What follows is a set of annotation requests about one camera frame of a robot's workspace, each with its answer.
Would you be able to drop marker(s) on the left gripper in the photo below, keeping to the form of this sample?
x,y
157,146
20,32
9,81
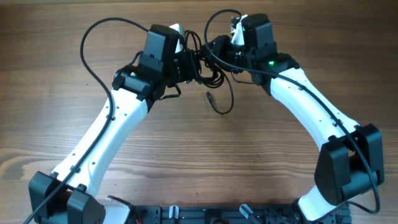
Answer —
x,y
192,61

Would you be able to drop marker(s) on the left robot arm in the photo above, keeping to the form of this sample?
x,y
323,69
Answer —
x,y
68,193

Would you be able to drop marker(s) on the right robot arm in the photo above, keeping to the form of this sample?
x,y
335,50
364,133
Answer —
x,y
350,160

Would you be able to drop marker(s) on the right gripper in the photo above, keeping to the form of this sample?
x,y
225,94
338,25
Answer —
x,y
222,43

